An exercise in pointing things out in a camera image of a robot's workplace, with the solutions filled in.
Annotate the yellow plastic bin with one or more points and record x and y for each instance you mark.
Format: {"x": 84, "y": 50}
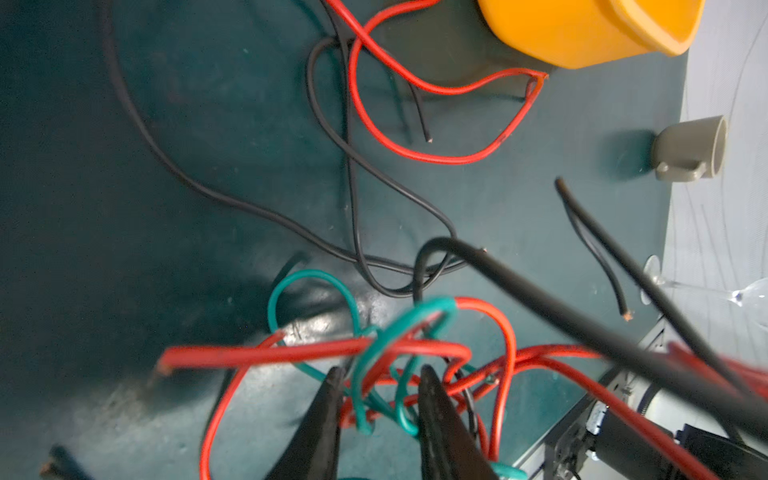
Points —
{"x": 579, "y": 34}

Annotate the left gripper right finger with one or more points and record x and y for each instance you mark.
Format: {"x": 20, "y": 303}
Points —
{"x": 447, "y": 450}

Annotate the beige mug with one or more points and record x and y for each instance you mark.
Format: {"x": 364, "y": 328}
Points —
{"x": 690, "y": 150}

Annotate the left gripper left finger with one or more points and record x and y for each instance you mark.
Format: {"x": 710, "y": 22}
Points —
{"x": 313, "y": 452}

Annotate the wine glass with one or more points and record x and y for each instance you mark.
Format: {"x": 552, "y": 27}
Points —
{"x": 752, "y": 299}

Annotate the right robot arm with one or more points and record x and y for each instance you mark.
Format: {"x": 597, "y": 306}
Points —
{"x": 725, "y": 452}

